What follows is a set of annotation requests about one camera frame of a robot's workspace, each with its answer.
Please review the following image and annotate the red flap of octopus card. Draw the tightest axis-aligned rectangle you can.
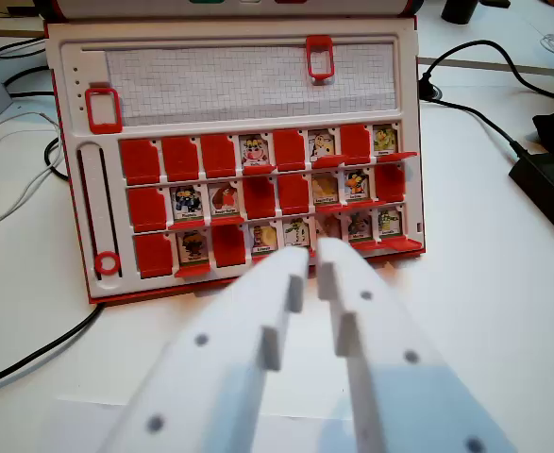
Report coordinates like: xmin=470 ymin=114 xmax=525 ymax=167
xmin=378 ymin=150 xmax=420 ymax=165

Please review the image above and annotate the red-rimmed white game board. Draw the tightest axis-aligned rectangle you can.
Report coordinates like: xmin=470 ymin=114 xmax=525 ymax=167
xmin=43 ymin=12 xmax=428 ymax=306

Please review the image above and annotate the black power adapter box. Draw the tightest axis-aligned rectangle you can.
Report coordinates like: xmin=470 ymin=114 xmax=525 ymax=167
xmin=508 ymin=141 xmax=554 ymax=250

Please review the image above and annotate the white red-rimmed game tray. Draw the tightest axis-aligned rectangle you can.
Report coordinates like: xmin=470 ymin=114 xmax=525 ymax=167
xmin=49 ymin=0 xmax=424 ymax=21

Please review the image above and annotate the black cylinder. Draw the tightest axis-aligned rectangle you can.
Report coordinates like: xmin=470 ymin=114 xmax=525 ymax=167
xmin=440 ymin=0 xmax=478 ymax=25

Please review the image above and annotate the thick black cable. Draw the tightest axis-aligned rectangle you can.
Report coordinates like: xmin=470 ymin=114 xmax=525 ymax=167
xmin=0 ymin=302 xmax=107 ymax=403

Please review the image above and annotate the white cable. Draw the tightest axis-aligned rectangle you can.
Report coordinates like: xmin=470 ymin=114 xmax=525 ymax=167
xmin=0 ymin=110 xmax=68 ymax=238

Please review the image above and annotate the black cable with plug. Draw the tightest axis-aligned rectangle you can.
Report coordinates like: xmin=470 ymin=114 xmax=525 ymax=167
xmin=416 ymin=39 xmax=554 ymax=103

